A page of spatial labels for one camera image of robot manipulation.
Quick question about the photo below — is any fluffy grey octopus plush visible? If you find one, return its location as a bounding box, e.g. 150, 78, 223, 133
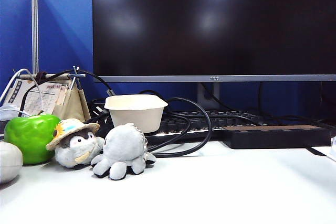
90, 123, 157, 181

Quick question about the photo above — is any grey monitor stand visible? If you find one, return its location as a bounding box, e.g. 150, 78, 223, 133
196, 81, 221, 111

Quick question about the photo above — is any black keyboard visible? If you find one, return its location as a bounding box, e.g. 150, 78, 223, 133
157, 110, 266, 137

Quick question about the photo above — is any black computer monitor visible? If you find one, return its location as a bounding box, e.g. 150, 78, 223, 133
93, 0, 336, 82

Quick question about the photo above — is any beige canvas desk calendar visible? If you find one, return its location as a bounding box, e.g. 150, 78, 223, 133
7, 66, 92, 124

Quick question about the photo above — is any penguin plush with straw hat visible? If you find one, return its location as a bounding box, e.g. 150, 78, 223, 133
46, 118, 104, 169

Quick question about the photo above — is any green apple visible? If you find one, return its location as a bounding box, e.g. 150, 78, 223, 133
4, 113, 61, 166

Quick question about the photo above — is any white charger block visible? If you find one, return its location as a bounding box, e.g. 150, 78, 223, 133
0, 104, 31, 127

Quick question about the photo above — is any white rounded pebble object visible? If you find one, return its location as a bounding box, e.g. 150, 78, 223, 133
0, 141, 24, 185

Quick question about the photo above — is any thick black cable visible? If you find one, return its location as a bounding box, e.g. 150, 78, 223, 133
90, 97, 213, 158

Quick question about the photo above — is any thin black cable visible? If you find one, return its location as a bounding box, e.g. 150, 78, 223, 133
19, 69, 116, 116

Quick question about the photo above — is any white cable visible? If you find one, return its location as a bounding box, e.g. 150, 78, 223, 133
0, 68, 44, 114

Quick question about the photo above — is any aluminium partition frame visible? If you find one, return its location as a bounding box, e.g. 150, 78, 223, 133
19, 0, 94, 74

